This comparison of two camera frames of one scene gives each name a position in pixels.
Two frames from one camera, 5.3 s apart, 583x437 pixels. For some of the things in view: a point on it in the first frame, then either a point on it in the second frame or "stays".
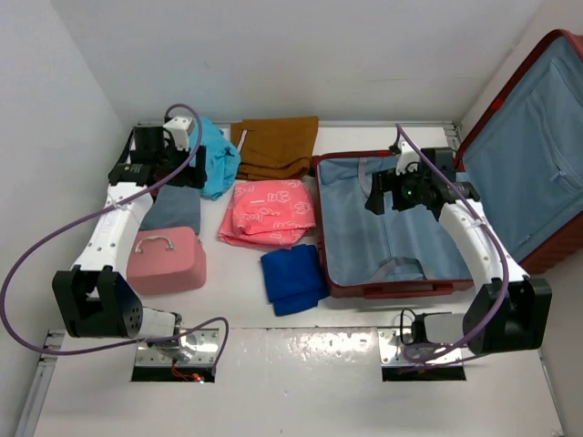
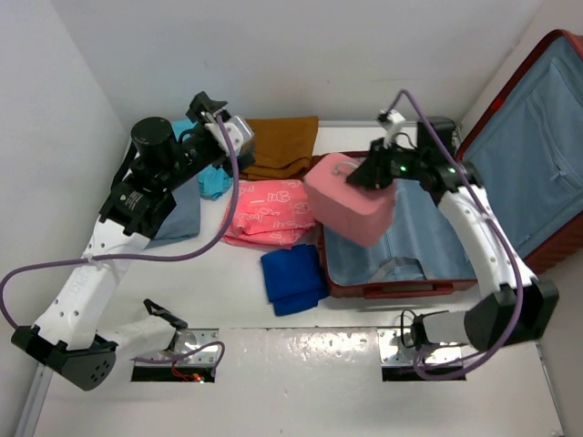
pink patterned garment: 268,213 stays
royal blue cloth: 294,279 stays
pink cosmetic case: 166,260 -> 345,208
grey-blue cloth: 174,207 stays
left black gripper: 197,176 -> 198,107
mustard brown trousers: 274,148 stays
